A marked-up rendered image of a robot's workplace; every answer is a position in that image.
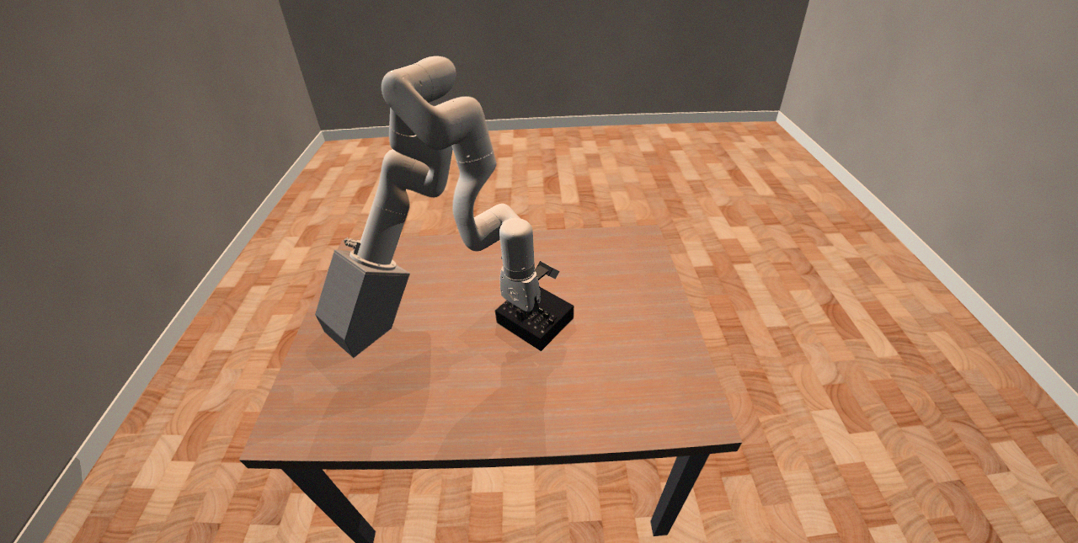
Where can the black lighting desk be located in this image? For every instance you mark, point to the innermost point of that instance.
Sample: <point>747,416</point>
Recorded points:
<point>541,327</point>

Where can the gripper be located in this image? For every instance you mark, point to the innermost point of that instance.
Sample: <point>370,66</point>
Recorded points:
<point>522,293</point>

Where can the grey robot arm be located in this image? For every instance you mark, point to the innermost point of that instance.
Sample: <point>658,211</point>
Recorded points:
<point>456,125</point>

